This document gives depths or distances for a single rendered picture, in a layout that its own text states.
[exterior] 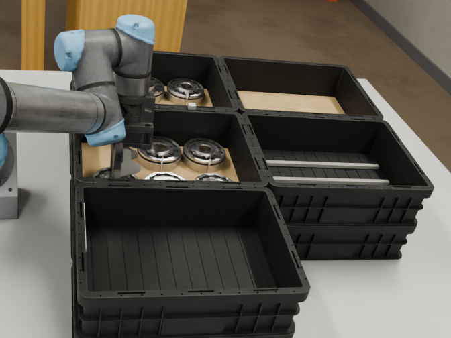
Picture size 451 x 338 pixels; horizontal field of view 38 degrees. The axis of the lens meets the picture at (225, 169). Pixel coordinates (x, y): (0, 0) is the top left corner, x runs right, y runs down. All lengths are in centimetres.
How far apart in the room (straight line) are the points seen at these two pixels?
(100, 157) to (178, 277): 41
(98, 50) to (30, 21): 189
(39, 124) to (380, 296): 88
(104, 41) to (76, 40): 5
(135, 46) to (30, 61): 195
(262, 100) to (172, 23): 134
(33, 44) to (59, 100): 210
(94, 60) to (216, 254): 45
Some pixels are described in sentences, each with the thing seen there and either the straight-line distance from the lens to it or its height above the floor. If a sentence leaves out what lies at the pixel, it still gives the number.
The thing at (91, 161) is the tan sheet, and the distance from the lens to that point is 152.
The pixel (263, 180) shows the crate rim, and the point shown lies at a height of 93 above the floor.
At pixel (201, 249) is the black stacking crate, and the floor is 83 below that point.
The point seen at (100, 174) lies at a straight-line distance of 143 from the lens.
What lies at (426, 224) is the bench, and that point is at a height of 70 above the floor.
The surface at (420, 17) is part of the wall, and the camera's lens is 474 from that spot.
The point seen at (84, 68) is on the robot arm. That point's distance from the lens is 123.
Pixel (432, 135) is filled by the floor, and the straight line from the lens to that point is 383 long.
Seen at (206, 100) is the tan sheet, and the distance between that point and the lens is 182.
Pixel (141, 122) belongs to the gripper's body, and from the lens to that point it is 137.
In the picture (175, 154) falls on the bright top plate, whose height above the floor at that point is 86.
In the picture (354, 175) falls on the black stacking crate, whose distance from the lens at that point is 167.
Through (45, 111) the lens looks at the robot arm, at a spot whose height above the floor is 117.
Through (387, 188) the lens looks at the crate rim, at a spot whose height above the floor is 93.
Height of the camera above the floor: 172
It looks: 35 degrees down
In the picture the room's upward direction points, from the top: 13 degrees clockwise
